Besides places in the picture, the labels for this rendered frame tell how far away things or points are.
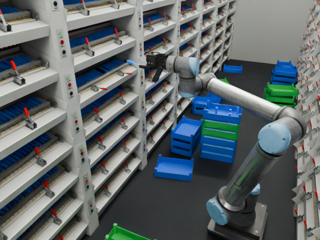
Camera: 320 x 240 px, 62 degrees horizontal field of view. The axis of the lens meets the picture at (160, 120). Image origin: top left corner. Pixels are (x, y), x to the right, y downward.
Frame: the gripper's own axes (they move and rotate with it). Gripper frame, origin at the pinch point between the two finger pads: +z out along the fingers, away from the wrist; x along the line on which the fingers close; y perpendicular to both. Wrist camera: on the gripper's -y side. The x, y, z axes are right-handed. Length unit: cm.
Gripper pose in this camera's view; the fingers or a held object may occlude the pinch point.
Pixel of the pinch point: (136, 64)
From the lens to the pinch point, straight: 158.8
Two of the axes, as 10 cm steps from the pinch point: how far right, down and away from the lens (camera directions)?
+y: -0.3, -8.8, -4.7
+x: -3.9, 4.5, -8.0
